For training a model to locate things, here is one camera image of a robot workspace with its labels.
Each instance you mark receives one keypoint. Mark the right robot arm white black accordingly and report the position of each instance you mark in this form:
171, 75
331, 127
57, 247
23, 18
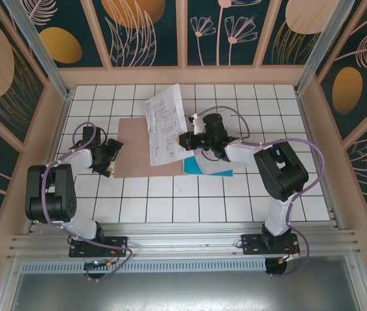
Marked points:
280, 175

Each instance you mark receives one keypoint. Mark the aluminium frame post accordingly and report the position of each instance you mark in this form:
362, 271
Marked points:
326, 39
41, 48

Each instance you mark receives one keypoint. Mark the brown cardboard folder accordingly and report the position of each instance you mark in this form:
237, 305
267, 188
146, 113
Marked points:
131, 145

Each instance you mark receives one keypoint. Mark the paper sheet with bold drawings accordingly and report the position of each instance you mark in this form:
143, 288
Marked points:
164, 129

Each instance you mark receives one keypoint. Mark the small circuit board green light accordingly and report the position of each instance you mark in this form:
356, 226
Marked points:
97, 264

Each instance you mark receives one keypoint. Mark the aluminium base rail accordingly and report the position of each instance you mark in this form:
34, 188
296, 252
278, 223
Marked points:
183, 241

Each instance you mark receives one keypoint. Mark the grey metal sheet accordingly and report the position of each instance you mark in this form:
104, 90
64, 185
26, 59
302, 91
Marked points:
183, 291

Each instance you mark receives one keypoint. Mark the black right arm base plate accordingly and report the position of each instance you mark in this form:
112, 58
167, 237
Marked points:
251, 244

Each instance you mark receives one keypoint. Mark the blue sheet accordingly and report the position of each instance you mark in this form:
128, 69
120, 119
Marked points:
190, 166

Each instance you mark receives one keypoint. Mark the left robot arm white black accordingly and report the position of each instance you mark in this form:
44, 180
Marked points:
57, 197

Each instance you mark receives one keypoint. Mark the aluminium side rail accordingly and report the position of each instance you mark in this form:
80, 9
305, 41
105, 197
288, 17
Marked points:
335, 218

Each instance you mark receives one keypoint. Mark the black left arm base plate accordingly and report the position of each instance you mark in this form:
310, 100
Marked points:
118, 246

